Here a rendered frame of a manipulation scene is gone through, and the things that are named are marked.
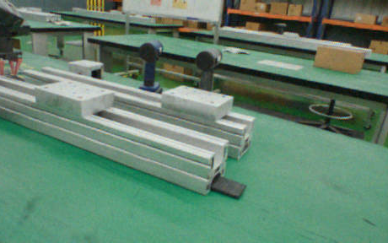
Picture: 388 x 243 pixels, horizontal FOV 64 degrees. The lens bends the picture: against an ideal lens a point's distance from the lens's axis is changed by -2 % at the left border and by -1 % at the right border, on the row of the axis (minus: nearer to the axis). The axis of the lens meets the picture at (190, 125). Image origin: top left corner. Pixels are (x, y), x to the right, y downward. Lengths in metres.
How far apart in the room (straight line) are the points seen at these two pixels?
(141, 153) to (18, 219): 0.26
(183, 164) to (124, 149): 0.16
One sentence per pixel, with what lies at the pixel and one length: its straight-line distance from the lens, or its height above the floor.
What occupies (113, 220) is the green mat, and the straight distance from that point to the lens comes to 0.56.
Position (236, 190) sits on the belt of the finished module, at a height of 0.79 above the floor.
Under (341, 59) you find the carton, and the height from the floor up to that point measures 0.86.
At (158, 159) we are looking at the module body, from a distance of 0.65.
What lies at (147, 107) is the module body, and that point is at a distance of 0.87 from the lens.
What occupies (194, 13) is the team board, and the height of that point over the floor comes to 1.04.
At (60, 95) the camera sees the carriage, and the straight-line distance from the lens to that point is 0.79.
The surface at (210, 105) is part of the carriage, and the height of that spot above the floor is 0.90.
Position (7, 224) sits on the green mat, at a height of 0.78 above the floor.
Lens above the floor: 1.13
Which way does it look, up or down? 21 degrees down
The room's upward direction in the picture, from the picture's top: 6 degrees clockwise
